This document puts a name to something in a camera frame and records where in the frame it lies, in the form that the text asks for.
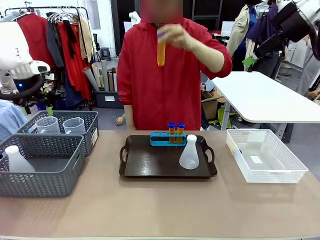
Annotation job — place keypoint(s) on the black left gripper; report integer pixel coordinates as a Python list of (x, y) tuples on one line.
[(32, 100)]

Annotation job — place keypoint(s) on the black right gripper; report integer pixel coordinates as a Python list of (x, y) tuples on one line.
[(270, 46)]

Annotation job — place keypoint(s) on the yellow test tube blue cap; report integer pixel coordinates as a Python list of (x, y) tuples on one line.
[(172, 130), (161, 52), (240, 151), (180, 130)]

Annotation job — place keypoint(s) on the translucent plastic conical flask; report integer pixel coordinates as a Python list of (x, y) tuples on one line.
[(16, 161), (189, 157)]

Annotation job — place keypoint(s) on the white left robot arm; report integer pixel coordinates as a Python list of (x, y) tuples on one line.
[(12, 52)]

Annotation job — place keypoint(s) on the person's left forearm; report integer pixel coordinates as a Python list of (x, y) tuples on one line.
[(208, 57)]

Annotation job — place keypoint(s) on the person's right forearm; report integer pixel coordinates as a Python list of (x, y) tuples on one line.
[(129, 117)]

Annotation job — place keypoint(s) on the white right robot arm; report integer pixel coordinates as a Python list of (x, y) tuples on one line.
[(305, 10)]

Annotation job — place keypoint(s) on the person's left hand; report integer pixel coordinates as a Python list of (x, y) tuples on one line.
[(178, 35)]

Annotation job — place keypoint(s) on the clear plastic measuring beaker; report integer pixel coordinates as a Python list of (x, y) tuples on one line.
[(47, 125), (74, 126)]

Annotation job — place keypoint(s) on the dark garment mannequin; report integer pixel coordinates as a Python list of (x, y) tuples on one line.
[(271, 62)]

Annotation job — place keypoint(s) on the light blue cloth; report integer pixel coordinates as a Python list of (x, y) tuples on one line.
[(11, 117)]

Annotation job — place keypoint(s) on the mannequin in beige coat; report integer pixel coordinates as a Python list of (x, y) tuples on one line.
[(240, 32)]

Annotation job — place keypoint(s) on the white background table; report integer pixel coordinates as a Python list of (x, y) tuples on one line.
[(262, 97)]

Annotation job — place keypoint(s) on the red hanging dress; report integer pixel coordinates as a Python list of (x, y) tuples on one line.
[(75, 75)]

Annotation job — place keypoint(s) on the brown cardboard box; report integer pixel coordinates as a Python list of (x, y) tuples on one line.
[(212, 105)]

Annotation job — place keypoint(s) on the small grey woven plastic basket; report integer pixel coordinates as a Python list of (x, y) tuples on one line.
[(87, 140)]

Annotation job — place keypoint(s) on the green grey chair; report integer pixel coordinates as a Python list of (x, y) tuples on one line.
[(221, 116)]

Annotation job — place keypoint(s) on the dark grey hanging jacket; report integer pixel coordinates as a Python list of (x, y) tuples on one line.
[(53, 47)]

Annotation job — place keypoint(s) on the grey storage bin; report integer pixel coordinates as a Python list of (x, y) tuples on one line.
[(108, 98)]

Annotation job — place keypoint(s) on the large grey woven plastic basket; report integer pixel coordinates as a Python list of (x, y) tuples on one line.
[(42, 182)]

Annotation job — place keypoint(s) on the bundle of paper rolls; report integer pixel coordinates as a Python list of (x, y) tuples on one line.
[(102, 77)]

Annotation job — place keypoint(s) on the red hanging coat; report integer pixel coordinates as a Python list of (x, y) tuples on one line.
[(35, 37)]

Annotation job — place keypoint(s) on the beige mannequin hand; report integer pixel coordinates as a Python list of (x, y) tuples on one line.
[(120, 120)]

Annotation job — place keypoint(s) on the beige hanging garment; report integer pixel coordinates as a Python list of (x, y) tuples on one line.
[(86, 40)]

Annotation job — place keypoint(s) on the white label sticker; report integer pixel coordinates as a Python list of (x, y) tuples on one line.
[(256, 159)]

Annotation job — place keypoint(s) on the person in red hooded jacket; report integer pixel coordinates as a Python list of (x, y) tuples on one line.
[(155, 95)]

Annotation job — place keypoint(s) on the black metal clothes rack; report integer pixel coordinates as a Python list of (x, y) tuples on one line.
[(82, 15)]

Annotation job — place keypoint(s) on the white perforated plastic basket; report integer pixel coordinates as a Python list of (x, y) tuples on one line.
[(267, 172)]

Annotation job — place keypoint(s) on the blue test tube rack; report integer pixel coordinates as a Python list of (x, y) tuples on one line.
[(160, 141)]

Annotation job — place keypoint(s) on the dark brown plastic serving tray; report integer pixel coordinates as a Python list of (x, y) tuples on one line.
[(160, 162)]

